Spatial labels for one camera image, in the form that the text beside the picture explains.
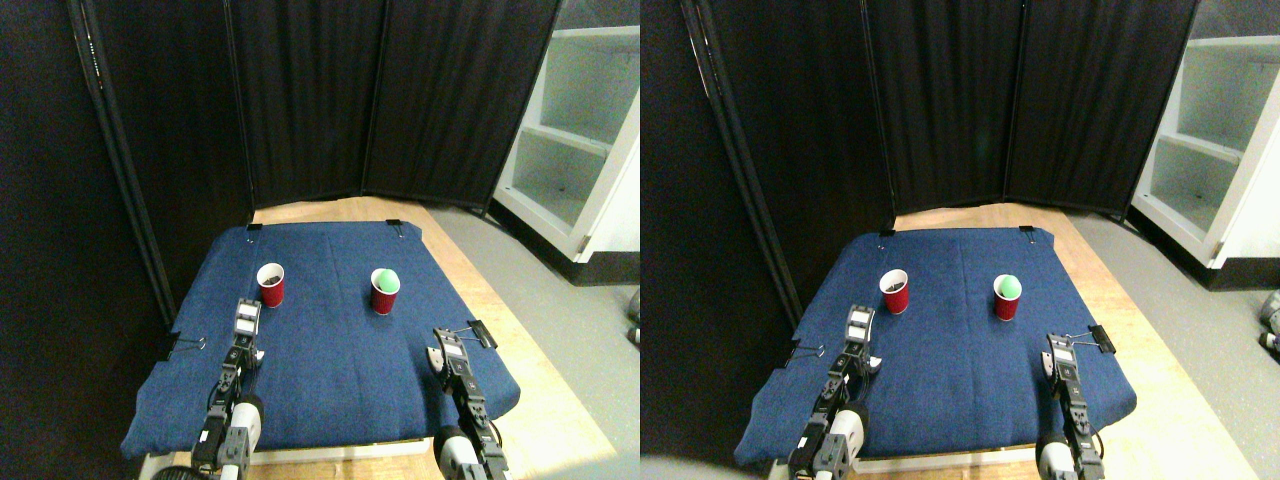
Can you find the black curtain stand pole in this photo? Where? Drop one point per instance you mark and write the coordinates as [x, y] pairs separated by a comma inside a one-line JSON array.
[[735, 165], [120, 165]]

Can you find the white shelf unit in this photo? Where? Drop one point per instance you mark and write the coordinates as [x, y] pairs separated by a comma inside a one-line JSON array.
[[1240, 200], [600, 200]]

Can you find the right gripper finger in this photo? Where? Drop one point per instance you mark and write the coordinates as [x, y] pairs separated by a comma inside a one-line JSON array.
[[1061, 350], [450, 346], [1047, 365], [436, 360]]

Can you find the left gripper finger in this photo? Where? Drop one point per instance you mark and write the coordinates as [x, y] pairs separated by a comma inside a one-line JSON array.
[[861, 326], [872, 363], [256, 357], [247, 322]]

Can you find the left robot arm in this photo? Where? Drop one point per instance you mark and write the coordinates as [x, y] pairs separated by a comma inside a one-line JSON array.
[[245, 420], [850, 425]]

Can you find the green ball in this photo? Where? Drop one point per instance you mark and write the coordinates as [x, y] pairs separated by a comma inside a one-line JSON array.
[[1010, 286], [388, 280]]

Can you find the grey round object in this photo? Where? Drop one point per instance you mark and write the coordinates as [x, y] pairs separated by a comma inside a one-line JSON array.
[[634, 310], [1270, 310]]

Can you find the red cup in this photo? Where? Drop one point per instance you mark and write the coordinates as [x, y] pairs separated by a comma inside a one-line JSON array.
[[384, 302], [895, 300], [272, 294], [1007, 308]]

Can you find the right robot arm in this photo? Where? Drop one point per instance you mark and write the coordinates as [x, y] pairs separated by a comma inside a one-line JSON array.
[[1050, 455], [455, 450]]

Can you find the dark blue cloth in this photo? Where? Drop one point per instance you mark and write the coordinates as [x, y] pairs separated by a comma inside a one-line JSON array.
[[330, 370], [960, 380]]

